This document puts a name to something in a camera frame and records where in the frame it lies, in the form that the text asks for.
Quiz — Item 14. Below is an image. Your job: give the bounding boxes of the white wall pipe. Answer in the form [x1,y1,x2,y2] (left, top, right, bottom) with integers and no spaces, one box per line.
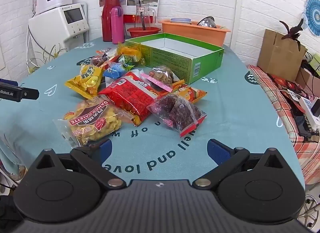
[230,0,245,48]

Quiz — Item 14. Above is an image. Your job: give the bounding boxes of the red thermos jug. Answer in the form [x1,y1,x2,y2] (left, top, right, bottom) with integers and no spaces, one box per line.
[101,0,122,42]

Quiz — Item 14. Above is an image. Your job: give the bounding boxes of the red printed bags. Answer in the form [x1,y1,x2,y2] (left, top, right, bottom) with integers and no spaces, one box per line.
[269,73,316,113]

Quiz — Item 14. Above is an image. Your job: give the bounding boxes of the large red snack packet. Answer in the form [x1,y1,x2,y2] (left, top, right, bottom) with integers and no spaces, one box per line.
[98,71,160,126]

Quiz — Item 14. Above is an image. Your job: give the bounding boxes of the blue round wall decoration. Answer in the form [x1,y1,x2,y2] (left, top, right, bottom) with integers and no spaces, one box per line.
[301,0,320,37]

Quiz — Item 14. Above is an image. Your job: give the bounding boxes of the white power strip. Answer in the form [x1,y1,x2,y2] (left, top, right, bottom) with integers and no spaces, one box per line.
[298,96,320,133]

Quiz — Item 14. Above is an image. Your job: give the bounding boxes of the yellow snack packet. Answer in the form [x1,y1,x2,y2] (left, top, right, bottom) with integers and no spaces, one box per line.
[65,64,104,99]

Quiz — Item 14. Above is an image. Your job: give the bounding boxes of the green cardboard box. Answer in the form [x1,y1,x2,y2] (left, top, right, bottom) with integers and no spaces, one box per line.
[124,33,225,85]

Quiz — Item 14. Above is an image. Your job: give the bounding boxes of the white appliance with screen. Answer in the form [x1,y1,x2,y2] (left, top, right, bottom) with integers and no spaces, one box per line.
[28,3,90,51]

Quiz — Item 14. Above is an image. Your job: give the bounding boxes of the orange snack packet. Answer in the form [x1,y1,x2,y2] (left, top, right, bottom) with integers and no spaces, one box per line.
[160,79,208,105]

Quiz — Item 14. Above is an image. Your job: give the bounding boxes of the glass pitcher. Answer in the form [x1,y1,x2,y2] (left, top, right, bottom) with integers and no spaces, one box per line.
[134,4,157,29]

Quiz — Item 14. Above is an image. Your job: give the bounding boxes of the green snack packet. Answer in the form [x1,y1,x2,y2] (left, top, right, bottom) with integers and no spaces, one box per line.
[117,55,137,66]

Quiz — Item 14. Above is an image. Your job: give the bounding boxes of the brown cardboard box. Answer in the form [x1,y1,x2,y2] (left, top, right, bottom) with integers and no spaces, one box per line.
[257,29,308,82]

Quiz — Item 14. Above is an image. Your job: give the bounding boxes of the blue and white candy packet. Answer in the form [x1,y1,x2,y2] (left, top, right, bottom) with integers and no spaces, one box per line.
[103,63,135,79]

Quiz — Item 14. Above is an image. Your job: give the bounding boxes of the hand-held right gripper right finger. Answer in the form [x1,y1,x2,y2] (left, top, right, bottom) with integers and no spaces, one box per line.
[192,138,289,190]

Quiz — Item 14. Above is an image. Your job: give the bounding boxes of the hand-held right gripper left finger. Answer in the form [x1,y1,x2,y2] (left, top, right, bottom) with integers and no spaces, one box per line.
[29,138,127,190]

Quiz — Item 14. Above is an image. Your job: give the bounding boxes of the orange plastic basket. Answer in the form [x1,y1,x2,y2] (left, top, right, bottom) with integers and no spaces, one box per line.
[158,19,231,47]

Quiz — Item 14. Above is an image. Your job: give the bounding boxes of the steel bowl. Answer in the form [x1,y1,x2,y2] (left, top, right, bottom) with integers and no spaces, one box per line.
[197,16,217,28]

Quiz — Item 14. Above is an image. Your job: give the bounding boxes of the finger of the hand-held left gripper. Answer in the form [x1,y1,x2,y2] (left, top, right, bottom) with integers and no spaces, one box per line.
[19,87,40,103]
[0,79,19,87]

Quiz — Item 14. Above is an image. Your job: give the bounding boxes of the clear cookie packet brown label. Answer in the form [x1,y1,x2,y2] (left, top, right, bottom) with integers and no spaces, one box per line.
[52,96,133,148]

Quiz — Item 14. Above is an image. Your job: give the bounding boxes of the crinkly yellow orange packet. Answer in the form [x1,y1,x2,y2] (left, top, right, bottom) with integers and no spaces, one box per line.
[117,43,146,66]

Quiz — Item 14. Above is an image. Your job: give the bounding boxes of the clear bag of dark dates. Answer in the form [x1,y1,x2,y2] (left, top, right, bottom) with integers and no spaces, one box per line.
[147,94,207,138]

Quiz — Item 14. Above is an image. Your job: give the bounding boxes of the teal printed tablecloth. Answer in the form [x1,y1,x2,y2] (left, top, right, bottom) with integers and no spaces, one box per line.
[0,36,306,193]

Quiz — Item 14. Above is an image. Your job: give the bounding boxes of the red plastic basin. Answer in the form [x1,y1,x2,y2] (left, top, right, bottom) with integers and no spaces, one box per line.
[127,27,162,38]

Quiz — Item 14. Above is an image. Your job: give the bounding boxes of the nut packet with pink seal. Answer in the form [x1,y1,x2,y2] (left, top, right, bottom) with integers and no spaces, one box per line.
[141,66,180,94]

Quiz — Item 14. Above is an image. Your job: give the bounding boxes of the chrome metal frame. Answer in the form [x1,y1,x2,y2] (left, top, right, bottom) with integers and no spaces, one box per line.
[297,193,320,229]

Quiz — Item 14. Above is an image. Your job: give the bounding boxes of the small red-edged snack packet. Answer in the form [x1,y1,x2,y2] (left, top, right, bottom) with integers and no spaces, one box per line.
[100,54,121,71]

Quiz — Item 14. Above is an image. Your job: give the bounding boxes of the pink bottle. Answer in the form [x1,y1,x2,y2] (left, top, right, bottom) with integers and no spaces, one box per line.
[111,7,125,45]

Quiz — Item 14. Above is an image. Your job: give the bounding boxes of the red plaid cloth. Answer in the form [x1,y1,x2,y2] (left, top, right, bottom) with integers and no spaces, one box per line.
[249,65,320,186]

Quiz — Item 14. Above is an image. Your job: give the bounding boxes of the dark purple plant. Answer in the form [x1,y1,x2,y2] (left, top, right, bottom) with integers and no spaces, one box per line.
[279,18,305,51]

